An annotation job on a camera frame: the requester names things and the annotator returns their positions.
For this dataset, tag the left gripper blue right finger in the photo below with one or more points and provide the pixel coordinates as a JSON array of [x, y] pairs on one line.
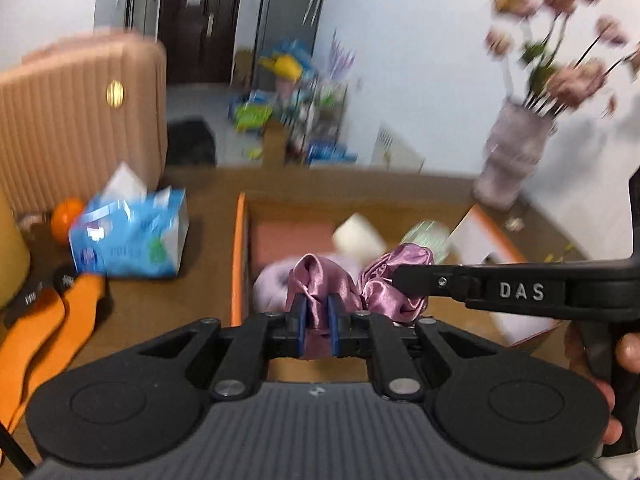
[[339, 325]]

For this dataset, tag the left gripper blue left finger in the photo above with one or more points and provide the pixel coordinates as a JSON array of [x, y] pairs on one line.
[[296, 327]]

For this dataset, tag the pink satin scrunchie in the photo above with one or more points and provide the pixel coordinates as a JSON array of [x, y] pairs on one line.
[[317, 278]]

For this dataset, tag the purple fluffy headband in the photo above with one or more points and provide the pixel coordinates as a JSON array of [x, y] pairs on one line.
[[270, 288]]

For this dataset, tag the person right hand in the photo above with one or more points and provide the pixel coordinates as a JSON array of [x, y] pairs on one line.
[[626, 354]]

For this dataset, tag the red cardboard box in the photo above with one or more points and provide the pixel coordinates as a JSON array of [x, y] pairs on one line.
[[322, 246]]

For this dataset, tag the small cardboard box on floor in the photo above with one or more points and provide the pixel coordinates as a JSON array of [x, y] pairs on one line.
[[274, 143]]

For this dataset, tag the pink ceramic vase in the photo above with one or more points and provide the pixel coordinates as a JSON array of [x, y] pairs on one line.
[[514, 147]]

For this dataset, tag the blue tissue pack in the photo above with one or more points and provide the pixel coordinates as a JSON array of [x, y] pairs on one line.
[[127, 231]]

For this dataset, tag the black bag on floor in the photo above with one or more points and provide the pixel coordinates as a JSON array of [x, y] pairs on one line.
[[190, 143]]

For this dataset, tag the yellow toy on pile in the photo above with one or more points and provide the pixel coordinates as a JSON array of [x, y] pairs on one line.
[[283, 66]]

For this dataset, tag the orange fruit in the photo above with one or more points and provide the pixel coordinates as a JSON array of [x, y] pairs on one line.
[[63, 217]]

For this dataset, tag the yellow thermos jug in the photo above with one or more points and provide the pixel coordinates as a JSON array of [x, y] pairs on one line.
[[14, 255]]

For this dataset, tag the dried pink rose bouquet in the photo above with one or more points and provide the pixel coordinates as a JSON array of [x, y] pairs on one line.
[[554, 86]]

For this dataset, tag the pink ribbed suitcase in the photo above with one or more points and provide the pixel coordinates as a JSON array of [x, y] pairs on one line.
[[73, 111]]

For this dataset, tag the grey refrigerator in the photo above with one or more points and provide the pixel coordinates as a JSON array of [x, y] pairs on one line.
[[281, 24]]

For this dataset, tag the dark brown door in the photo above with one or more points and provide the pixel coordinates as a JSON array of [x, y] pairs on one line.
[[198, 36]]

